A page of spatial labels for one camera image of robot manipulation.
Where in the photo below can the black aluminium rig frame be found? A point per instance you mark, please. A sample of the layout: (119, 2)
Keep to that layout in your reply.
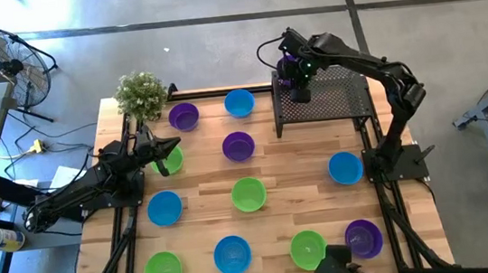
(221, 92)

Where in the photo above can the black metal floor fan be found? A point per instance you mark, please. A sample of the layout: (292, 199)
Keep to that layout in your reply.
(9, 67)

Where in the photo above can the green plastic mini bowl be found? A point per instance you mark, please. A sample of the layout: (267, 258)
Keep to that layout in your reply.
(163, 272)
(248, 194)
(303, 248)
(176, 161)

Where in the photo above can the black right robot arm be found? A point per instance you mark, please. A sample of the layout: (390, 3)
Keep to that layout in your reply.
(394, 75)

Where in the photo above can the blue plastic mini bowl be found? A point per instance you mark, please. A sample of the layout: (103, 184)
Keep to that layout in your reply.
(345, 168)
(232, 256)
(239, 103)
(164, 208)

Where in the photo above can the black perforated metal shelf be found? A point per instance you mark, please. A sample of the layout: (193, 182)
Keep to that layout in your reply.
(339, 94)

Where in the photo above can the white paper sheet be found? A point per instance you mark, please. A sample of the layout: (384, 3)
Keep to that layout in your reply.
(64, 176)

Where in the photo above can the white can with yellow label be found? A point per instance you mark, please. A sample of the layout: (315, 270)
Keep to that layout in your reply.
(7, 239)

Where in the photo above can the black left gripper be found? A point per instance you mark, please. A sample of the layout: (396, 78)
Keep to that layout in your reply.
(146, 149)

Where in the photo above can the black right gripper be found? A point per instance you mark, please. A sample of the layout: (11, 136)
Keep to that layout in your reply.
(297, 80)

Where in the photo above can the small potted green plant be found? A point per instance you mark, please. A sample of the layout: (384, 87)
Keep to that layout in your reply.
(141, 96)

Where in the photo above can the black desk leg beam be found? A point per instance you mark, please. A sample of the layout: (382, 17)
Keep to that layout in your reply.
(9, 190)

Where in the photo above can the purple plastic mini bowl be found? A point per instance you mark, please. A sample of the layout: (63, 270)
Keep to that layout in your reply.
(184, 117)
(238, 147)
(283, 65)
(364, 238)

